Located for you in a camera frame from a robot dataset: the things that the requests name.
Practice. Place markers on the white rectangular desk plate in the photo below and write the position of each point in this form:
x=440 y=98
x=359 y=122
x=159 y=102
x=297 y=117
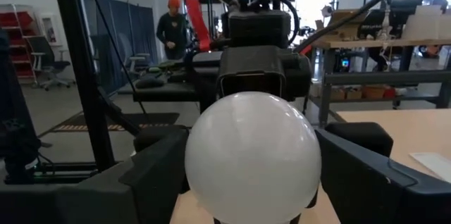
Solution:
x=437 y=166

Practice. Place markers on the black office chair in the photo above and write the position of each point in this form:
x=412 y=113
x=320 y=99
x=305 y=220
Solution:
x=49 y=63

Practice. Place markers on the dark blue partition curtain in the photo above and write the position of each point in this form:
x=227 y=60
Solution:
x=120 y=41

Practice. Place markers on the person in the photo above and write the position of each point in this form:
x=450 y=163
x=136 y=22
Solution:
x=171 y=28

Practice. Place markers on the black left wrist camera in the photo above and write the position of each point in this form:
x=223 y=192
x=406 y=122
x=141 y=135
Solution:
x=259 y=28

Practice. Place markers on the black floor mat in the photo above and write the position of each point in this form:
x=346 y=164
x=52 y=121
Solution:
x=116 y=122

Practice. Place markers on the brown cardboard box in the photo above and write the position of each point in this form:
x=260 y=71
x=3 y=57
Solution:
x=345 y=23

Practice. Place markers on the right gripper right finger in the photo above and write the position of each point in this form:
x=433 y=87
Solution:
x=387 y=192

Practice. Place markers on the black low table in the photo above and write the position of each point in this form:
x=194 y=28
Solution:
x=165 y=93

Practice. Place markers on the framed wall poster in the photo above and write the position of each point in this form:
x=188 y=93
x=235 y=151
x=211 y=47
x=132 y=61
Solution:
x=50 y=30

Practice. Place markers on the black aluminium table frame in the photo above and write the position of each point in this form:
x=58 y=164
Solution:
x=84 y=76

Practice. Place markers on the orange storage bins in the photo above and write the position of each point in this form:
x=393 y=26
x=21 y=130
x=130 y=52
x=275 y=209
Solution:
x=370 y=92

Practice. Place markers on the white lightbulb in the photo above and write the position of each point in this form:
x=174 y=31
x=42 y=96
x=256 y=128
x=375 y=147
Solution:
x=253 y=157

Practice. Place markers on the grey office chair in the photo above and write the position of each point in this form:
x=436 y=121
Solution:
x=139 y=62

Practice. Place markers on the wooden workbench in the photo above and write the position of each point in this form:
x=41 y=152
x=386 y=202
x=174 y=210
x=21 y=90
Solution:
x=352 y=43

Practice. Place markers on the beige wooden desk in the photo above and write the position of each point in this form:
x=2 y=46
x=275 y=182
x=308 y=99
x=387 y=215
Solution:
x=405 y=129

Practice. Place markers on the white shelf red bins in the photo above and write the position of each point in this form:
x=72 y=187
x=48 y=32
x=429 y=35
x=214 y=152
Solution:
x=17 y=41

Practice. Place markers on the white cardboard boxes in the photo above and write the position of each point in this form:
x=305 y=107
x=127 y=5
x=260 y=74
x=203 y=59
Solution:
x=426 y=23

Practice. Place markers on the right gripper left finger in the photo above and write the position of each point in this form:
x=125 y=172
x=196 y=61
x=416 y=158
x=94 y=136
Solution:
x=88 y=199

